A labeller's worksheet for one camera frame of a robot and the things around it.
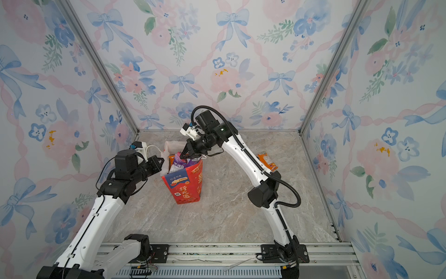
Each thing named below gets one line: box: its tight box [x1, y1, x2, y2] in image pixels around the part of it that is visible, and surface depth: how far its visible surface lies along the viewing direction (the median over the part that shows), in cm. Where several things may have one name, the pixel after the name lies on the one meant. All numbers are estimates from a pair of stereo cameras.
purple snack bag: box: [170, 151, 203, 173], surface depth 73 cm
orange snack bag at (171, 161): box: [167, 155, 176, 174], surface depth 81 cm
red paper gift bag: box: [161, 159, 204, 205], surface depth 77 cm
